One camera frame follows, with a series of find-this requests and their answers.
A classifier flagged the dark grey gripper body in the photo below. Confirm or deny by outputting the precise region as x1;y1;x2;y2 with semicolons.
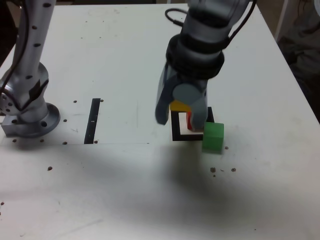
169;68;209;91

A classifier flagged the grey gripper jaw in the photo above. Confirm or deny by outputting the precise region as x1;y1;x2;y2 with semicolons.
154;62;178;126
171;82;208;133

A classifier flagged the yellow cube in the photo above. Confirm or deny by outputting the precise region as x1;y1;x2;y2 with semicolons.
169;99;191;113

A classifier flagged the red cube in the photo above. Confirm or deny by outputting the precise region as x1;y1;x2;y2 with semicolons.
186;111;195;131

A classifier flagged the green cube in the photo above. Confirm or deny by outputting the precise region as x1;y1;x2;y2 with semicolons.
201;122;225;154

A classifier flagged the black tape square outline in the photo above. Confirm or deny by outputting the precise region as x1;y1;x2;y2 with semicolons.
170;106;216;142

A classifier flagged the black tape strip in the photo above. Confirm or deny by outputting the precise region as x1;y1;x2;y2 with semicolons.
83;98;101;145

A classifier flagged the person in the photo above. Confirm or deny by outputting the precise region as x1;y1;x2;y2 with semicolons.
276;0;320;126

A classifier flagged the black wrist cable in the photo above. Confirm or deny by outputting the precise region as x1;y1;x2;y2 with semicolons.
164;8;187;26

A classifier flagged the white furniture post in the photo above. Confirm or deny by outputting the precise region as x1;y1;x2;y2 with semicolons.
274;0;297;42

